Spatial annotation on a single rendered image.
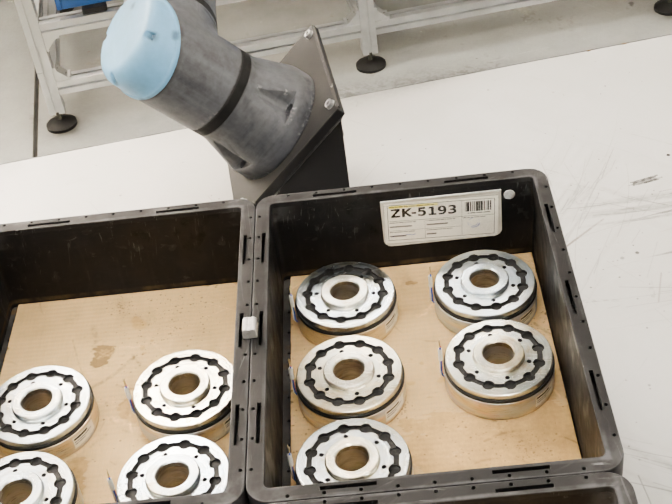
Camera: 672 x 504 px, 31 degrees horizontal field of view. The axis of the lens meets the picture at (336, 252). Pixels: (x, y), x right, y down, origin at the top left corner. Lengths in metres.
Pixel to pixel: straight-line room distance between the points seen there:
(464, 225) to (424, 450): 0.27
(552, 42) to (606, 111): 1.55
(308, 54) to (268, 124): 0.15
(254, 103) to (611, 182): 0.49
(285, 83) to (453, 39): 1.88
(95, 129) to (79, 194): 1.47
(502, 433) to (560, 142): 0.66
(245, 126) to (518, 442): 0.55
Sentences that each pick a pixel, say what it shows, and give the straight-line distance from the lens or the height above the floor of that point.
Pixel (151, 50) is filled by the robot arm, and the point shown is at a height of 1.00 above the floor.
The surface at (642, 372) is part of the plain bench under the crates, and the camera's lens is 1.36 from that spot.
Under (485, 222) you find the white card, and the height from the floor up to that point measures 0.88.
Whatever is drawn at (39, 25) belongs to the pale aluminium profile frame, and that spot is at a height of 0.30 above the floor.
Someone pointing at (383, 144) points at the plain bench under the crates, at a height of 0.70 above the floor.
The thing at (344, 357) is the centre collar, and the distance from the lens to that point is 1.14.
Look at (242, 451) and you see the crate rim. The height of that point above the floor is 0.93.
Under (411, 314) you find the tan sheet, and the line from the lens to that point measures 1.23.
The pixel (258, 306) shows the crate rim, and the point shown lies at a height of 0.93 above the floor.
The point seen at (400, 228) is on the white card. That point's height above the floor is 0.88.
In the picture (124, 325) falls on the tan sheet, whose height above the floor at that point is 0.83.
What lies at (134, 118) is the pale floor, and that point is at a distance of 3.19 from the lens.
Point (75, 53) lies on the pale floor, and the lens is 3.55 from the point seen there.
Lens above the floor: 1.67
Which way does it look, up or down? 40 degrees down
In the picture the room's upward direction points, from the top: 8 degrees counter-clockwise
